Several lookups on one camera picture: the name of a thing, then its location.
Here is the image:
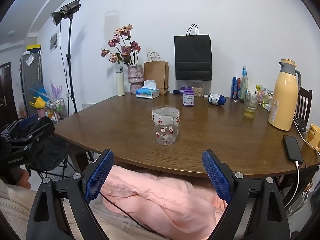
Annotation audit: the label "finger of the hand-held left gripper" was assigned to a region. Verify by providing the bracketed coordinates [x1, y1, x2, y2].
[18, 113, 40, 130]
[24, 116, 55, 143]

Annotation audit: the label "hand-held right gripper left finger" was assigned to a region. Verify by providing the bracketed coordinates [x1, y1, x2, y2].
[26, 149, 114, 240]

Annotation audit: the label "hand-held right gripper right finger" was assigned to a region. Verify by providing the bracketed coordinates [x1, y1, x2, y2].
[202, 149, 292, 240]

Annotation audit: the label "person's left forearm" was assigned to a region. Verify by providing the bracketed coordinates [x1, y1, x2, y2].
[0, 176, 42, 240]

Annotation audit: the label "person's left hand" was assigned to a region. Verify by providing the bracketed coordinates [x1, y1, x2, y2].
[15, 169, 32, 190]

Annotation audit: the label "white storage rack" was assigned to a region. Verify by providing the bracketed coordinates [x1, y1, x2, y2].
[37, 97, 68, 125]

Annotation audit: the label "black folding chair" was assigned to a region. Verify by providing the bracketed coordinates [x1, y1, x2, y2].
[28, 152, 74, 181]

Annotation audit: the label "dark wooden door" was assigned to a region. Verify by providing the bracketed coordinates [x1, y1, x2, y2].
[0, 61, 18, 123]

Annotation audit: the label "purple plastic hangers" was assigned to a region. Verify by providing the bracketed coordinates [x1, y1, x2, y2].
[49, 79, 63, 101]

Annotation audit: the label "grey refrigerator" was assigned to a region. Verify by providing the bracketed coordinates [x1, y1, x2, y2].
[19, 50, 43, 117]

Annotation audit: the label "pink quilt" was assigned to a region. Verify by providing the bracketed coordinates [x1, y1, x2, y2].
[99, 166, 228, 240]

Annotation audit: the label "drinking glass with yellow liquid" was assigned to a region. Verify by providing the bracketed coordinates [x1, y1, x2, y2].
[243, 91, 261, 119]

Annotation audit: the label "dark blue supplement bottle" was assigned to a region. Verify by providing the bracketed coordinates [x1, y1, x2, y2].
[208, 93, 227, 107]

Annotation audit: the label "black smartphone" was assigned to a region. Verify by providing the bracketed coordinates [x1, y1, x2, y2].
[282, 134, 304, 165]

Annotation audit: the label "purple supplement bottle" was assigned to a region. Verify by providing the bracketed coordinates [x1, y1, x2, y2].
[182, 86, 195, 107]

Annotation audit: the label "clear snack jar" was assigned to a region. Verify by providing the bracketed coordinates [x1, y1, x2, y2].
[184, 80, 204, 97]

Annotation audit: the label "white thermos bottle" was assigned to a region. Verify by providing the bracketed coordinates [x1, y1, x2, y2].
[115, 66, 126, 96]

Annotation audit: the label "blue drink can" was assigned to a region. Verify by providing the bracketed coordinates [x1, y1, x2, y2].
[231, 77, 241, 99]

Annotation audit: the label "colourful snack packets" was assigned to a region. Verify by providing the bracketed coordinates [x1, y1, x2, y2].
[255, 85, 275, 105]

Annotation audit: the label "clear glass bottle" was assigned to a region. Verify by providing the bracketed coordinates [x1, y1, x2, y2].
[240, 65, 249, 102]

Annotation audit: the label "blue tissue box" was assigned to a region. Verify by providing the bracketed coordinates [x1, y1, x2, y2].
[136, 80, 160, 99]

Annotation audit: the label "yellow bear mug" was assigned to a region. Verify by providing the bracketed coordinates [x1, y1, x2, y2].
[303, 124, 320, 151]

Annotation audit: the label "yellow thermos jug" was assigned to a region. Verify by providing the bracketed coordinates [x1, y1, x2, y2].
[268, 58, 302, 131]

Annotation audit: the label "pink textured vase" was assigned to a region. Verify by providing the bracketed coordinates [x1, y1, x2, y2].
[127, 65, 144, 93]

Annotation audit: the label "dried pink flower bouquet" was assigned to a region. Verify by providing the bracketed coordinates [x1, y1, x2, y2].
[101, 24, 141, 66]

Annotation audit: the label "black studio light on stand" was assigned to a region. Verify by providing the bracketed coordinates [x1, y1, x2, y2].
[50, 0, 82, 115]

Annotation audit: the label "dark wooden chair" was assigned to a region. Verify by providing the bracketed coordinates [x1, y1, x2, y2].
[294, 87, 313, 130]

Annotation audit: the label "brown paper bag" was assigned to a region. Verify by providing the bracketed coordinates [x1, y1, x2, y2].
[144, 51, 170, 96]

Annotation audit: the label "black paper bag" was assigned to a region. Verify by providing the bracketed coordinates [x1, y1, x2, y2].
[174, 24, 213, 81]

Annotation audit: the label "thin black cable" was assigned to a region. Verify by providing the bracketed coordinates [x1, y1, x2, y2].
[99, 192, 162, 233]

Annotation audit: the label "white charging cable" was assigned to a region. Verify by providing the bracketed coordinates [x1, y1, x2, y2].
[284, 124, 320, 208]

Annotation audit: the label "wall picture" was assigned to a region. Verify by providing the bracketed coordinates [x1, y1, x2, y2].
[49, 31, 59, 53]

